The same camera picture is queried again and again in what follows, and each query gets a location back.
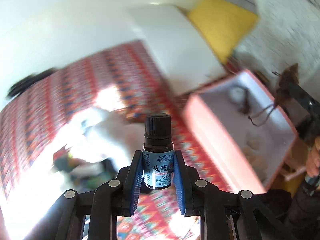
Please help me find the rose essential oil bottle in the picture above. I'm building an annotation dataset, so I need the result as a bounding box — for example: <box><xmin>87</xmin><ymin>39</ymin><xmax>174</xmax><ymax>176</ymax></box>
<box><xmin>143</xmin><ymin>113</ymin><xmax>174</xmax><ymax>190</ymax></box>

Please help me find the person's hand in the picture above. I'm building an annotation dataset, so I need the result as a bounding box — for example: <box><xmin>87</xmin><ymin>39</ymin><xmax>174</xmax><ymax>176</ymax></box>
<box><xmin>306</xmin><ymin>137</ymin><xmax>320</xmax><ymax>177</ymax></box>

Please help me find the pink storage box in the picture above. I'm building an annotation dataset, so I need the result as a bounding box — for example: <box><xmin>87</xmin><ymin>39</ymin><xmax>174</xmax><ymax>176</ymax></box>
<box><xmin>182</xmin><ymin>70</ymin><xmax>297</xmax><ymax>194</ymax></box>

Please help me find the red patterned tablecloth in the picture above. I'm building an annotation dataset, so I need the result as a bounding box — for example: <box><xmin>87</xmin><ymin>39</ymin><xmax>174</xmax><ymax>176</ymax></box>
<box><xmin>1</xmin><ymin>41</ymin><xmax>229</xmax><ymax>239</ymax></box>

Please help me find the white box lid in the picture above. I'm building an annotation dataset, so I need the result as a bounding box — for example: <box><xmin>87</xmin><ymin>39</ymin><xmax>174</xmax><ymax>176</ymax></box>
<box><xmin>127</xmin><ymin>4</ymin><xmax>226</xmax><ymax>96</ymax></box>

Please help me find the yellow cushion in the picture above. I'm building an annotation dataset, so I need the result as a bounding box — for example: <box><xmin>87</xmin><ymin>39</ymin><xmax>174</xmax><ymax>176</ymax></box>
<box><xmin>187</xmin><ymin>0</ymin><xmax>259</xmax><ymax>64</ymax></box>

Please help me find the black pen at wall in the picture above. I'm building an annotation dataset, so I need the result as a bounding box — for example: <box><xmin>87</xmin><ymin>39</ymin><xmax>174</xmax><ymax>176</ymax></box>
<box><xmin>7</xmin><ymin>67</ymin><xmax>57</xmax><ymax>99</ymax></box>

